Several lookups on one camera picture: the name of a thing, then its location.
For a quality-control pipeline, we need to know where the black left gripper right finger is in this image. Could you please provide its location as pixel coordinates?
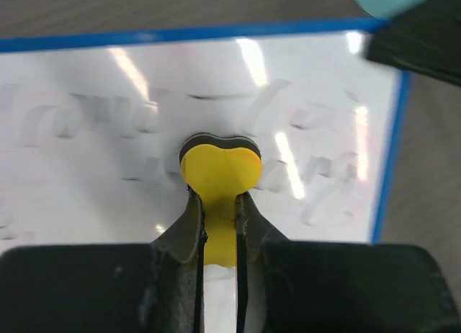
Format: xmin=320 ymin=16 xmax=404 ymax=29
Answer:
xmin=236 ymin=193 xmax=460 ymax=332

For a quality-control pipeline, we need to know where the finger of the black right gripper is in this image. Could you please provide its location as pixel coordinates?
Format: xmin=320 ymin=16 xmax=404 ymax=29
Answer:
xmin=364 ymin=0 xmax=460 ymax=86

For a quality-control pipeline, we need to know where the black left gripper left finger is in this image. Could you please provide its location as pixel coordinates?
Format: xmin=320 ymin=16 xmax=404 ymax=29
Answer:
xmin=1 ymin=192 xmax=207 ymax=332

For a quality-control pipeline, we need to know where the yellow bone-shaped eraser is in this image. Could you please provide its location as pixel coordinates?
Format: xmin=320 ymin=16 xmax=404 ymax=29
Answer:
xmin=179 ymin=133 xmax=262 ymax=268

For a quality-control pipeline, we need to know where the blue-framed whiteboard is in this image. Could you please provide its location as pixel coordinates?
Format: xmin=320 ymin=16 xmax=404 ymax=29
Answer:
xmin=1 ymin=19 xmax=408 ymax=332

